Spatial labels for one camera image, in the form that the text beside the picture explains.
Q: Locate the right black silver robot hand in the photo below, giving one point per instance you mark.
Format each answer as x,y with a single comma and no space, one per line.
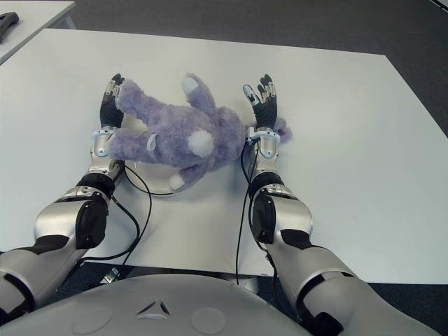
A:
266,113

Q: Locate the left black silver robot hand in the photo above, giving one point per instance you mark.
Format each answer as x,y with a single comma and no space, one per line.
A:
109,113

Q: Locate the purple plush bunny doll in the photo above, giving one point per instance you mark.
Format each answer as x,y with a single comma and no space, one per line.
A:
175,129

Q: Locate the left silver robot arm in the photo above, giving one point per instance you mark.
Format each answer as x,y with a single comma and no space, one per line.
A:
56,220

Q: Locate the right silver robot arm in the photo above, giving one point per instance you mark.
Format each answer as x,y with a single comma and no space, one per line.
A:
294,224

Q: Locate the white plate with black rim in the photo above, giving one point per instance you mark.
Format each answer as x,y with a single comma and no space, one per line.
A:
157,178

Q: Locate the white side table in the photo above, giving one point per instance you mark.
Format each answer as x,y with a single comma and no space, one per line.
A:
38,17

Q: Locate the black handheld controller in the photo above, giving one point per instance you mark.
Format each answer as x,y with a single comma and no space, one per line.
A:
7,21

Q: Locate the grey robot torso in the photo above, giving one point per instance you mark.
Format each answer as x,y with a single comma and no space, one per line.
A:
175,308

